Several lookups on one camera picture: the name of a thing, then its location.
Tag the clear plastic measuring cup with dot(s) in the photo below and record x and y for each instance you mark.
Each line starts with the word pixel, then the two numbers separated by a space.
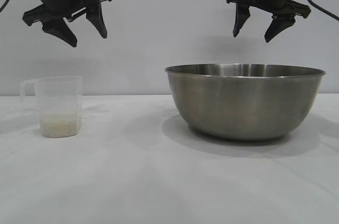
pixel 59 97

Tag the stainless steel mixing bowl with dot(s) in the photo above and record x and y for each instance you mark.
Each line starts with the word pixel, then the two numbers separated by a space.
pixel 243 107

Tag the white uncooked rice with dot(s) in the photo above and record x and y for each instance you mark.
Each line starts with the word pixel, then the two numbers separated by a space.
pixel 60 126

